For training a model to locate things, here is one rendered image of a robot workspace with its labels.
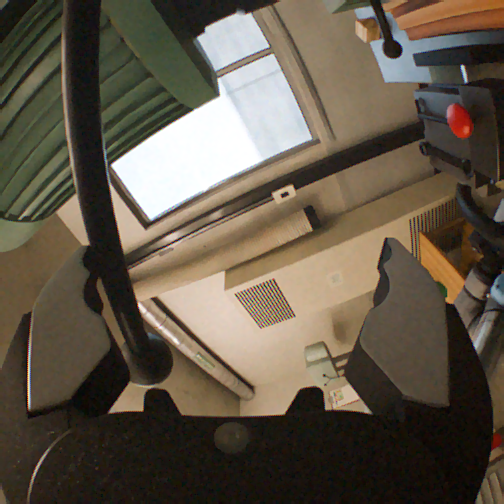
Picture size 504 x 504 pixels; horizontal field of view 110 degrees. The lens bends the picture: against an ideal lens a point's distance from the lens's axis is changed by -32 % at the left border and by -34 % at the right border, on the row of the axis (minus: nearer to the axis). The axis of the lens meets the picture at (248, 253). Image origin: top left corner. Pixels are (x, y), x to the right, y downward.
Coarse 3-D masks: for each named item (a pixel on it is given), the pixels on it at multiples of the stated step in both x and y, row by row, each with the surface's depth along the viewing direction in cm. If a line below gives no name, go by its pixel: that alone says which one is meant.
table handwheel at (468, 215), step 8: (456, 192) 32; (464, 192) 30; (464, 200) 29; (472, 200) 28; (464, 208) 29; (472, 208) 27; (464, 216) 29; (472, 216) 27; (480, 216) 25; (488, 216) 25; (472, 224) 27; (480, 224) 25; (488, 224) 24; (496, 224) 23; (480, 232) 25; (488, 232) 24; (496, 232) 22; (496, 240) 23
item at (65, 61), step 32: (64, 0) 4; (96, 0) 5; (64, 32) 5; (96, 32) 6; (64, 64) 6; (96, 64) 6; (64, 96) 6; (96, 96) 7; (96, 128) 7; (96, 160) 8; (96, 192) 8; (96, 224) 9; (96, 256) 10; (128, 288) 11; (128, 320) 12; (128, 352) 13; (160, 352) 14
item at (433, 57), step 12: (444, 48) 16; (456, 48) 13; (468, 48) 11; (480, 48) 10; (492, 48) 10; (420, 60) 17; (432, 60) 16; (444, 60) 14; (456, 60) 13; (468, 60) 12; (480, 60) 11; (492, 60) 11; (468, 72) 15
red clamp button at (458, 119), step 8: (456, 104) 14; (448, 112) 15; (456, 112) 14; (464, 112) 14; (448, 120) 16; (456, 120) 15; (464, 120) 14; (456, 128) 15; (464, 128) 14; (472, 128) 14; (464, 136) 15
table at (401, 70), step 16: (368, 16) 30; (400, 32) 26; (480, 32) 13; (496, 32) 11; (416, 48) 25; (432, 48) 22; (384, 64) 36; (400, 64) 31; (400, 80) 34; (416, 80) 30
